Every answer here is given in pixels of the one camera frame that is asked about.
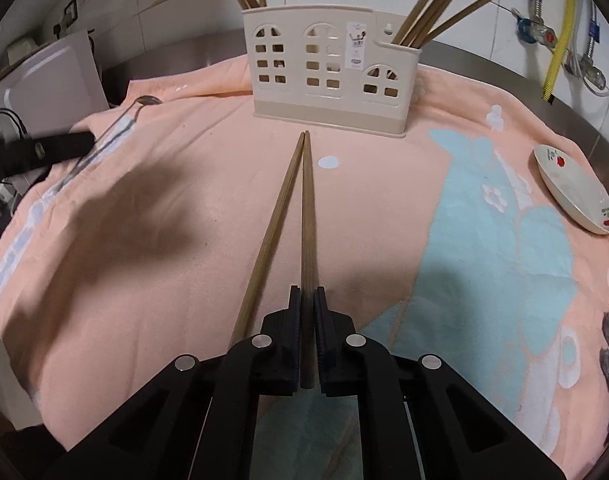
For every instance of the black wall outlet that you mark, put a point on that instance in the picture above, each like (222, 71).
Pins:
(69, 14)

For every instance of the stainless steel spoon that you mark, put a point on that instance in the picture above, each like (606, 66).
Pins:
(117, 132)
(147, 100)

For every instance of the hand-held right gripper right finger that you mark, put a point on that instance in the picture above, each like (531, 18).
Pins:
(320, 310)

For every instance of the cream plastic utensil holder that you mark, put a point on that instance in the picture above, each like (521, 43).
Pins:
(324, 90)

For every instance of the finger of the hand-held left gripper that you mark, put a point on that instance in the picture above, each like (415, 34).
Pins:
(59, 146)

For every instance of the white bowl with red flowers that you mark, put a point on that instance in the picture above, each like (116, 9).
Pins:
(574, 190)

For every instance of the metal angle valve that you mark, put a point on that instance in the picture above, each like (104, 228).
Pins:
(592, 72)
(534, 30)

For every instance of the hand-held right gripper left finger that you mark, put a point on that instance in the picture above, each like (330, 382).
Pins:
(295, 310)

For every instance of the white rectangular appliance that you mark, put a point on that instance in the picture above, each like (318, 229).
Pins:
(49, 77)

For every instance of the pink and blue towel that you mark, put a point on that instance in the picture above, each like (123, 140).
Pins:
(184, 260)

